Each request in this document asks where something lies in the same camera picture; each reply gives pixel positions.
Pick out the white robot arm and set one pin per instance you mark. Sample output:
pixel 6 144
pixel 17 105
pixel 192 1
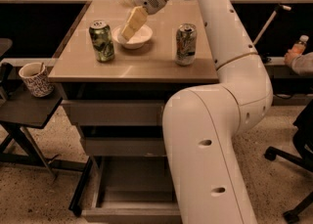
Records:
pixel 200 122

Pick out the person's forearm grey sleeve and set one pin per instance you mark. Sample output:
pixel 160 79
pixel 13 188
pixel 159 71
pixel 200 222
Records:
pixel 303 64

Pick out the grey drawer cabinet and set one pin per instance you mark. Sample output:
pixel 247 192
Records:
pixel 148 73

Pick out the white and green soda can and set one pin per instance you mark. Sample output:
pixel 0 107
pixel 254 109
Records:
pixel 186 41

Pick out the top grey drawer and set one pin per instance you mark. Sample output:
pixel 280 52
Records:
pixel 114 113

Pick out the grey drawer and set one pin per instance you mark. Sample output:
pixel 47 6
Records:
pixel 114 113
pixel 123 147
pixel 133 190

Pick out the middle grey drawer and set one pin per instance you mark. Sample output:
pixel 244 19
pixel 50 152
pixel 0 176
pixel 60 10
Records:
pixel 123 147

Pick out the bottom grey drawer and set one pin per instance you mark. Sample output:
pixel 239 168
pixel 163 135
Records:
pixel 133 190

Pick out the person's hand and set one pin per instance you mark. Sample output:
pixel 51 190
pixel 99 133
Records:
pixel 290 58

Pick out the white paper bowl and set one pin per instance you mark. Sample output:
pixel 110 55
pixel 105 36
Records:
pixel 142 36

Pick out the patterned paper cup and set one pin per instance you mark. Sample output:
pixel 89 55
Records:
pixel 35 78

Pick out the white stick with black tip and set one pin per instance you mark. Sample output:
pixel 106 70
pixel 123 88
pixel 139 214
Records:
pixel 277 9

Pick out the dark side table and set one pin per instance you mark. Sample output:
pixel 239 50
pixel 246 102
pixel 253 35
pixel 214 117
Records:
pixel 21 112

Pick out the orange drink bottle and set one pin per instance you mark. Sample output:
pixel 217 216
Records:
pixel 300 45

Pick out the black office chair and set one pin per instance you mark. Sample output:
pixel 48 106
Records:
pixel 303 142

